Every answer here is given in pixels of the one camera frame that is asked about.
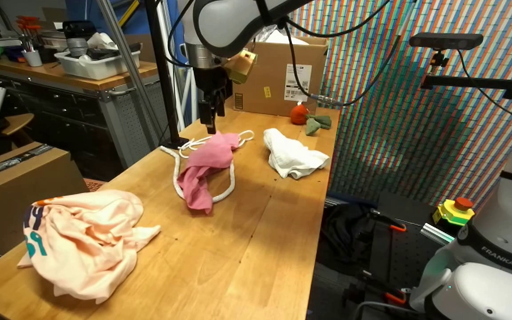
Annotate black bar camera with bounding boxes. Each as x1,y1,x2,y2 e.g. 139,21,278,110
409,32,486,52

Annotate yellow red emergency stop button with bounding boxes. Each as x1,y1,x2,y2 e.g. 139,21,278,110
432,196,479,229

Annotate red flower decoration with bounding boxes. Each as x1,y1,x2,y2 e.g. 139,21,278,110
15,14,45,39

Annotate white plastic bin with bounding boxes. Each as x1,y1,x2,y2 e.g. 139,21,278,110
54,46,143,82

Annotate black case orange latches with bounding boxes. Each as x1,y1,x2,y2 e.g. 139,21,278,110
367,194,445,301

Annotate wooden top grey workbench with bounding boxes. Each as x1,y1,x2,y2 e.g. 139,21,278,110
0,53,171,174

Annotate peach t-shirt teal print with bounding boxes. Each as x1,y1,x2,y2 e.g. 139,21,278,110
16,189,164,306

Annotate black camera cable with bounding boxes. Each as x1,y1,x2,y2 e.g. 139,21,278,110
454,46,512,121

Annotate black bag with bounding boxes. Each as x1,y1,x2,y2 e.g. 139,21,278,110
319,201,390,281

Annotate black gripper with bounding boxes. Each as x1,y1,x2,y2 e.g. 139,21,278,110
194,64,235,137

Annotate black pot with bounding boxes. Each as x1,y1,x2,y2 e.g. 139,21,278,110
61,18,98,59

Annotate white cup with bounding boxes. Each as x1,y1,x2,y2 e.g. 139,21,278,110
22,46,45,69

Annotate pink cloth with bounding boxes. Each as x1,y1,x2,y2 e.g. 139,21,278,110
176,130,244,217

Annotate clear plastic bag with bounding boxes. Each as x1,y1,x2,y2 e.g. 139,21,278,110
255,25,306,46

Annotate silver metal pole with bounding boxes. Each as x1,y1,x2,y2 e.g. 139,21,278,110
95,0,171,148

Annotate black vertical pole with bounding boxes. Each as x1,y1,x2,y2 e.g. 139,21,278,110
143,0,191,151

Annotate large plain cardboard box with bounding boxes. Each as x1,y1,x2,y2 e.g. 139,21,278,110
0,141,93,258

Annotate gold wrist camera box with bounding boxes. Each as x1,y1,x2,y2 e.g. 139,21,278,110
224,48,258,85

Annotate cardboard box with shipping label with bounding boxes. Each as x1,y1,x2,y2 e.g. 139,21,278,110
232,32,329,117

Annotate wooden stool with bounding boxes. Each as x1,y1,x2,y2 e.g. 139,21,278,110
0,110,36,139

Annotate white terry towel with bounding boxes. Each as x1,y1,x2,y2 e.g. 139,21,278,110
262,126,333,181

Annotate orange plush toy green leaves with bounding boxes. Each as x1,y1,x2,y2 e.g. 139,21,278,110
288,100,335,137

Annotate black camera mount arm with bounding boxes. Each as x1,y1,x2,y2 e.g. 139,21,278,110
420,50,512,103

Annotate white metal frame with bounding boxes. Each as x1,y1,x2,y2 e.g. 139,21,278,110
153,0,200,123

